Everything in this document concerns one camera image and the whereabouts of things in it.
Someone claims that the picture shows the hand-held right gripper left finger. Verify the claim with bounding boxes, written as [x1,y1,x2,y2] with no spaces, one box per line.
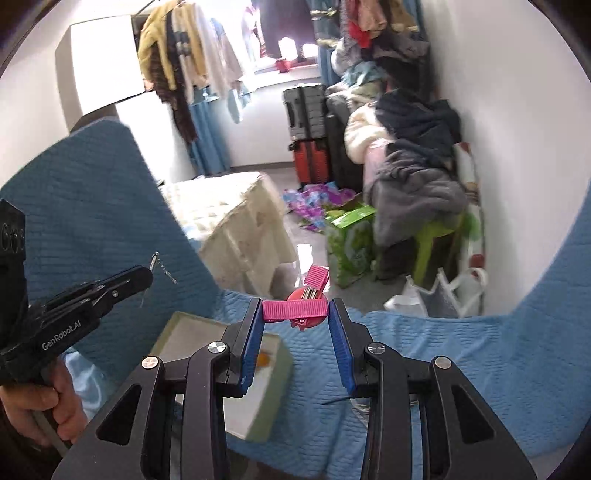
[52,298,265,480]

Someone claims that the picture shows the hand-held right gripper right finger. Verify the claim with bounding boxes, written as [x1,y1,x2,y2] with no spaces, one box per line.
[327,298,539,480]

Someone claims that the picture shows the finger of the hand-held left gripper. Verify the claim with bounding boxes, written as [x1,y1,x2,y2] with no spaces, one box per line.
[69,265,153,319]

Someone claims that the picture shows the pale green jewelry box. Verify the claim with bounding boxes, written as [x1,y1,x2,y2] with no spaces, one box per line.
[148,311,293,443]

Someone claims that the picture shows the pink ribbon hair clip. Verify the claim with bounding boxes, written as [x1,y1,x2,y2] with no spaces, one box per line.
[262,265,331,322]

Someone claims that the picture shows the person's left hand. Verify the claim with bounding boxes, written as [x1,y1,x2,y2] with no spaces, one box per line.
[0,356,88,448]

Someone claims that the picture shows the red round hair clip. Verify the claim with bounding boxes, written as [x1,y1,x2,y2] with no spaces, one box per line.
[287,286,329,331]

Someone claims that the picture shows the blue quilted blanket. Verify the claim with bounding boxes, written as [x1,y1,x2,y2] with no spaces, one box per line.
[0,119,591,480]

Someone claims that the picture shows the green cardboard box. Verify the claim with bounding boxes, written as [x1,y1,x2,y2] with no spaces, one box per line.
[324,203,377,289]

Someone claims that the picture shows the white tote bag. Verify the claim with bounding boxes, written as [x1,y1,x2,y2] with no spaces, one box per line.
[384,268,489,319]

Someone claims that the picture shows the green plastic stool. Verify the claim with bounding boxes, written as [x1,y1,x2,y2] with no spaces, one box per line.
[411,217,467,284]

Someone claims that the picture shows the purple wrapping paper heap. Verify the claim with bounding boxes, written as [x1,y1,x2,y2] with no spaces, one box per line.
[283,182,361,234]

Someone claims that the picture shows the red suitcase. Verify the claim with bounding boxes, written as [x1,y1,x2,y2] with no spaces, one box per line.
[290,138,334,190]

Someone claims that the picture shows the white wardrobe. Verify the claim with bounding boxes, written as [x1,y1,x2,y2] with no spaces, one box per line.
[55,16,199,183]

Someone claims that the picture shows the pile of clothes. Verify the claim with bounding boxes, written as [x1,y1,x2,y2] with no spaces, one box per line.
[326,28,469,278]

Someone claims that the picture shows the hanging clothes on rack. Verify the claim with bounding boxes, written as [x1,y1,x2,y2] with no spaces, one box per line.
[137,0,245,145]

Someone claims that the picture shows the black suitcase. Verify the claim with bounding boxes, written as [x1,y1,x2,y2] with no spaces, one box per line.
[283,84,329,141]

